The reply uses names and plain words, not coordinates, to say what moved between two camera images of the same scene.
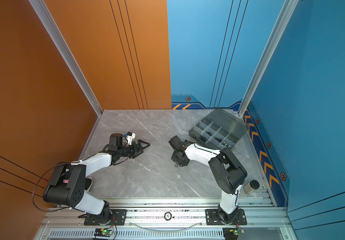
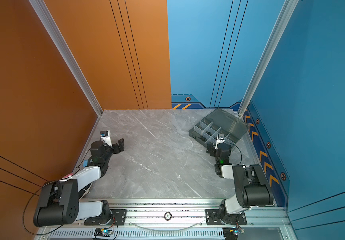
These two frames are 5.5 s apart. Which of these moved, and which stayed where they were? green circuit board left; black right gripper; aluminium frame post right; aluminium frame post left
Moved: black right gripper
Stayed: aluminium frame post left; aluminium frame post right; green circuit board left
